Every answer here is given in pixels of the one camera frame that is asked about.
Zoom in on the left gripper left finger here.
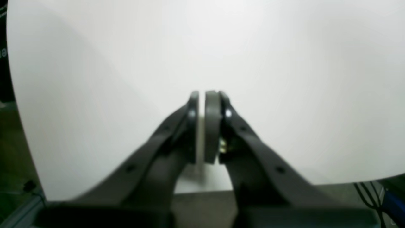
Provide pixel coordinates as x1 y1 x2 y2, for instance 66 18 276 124
35 91 199 228

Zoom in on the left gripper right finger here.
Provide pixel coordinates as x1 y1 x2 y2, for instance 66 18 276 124
204 91 379 228

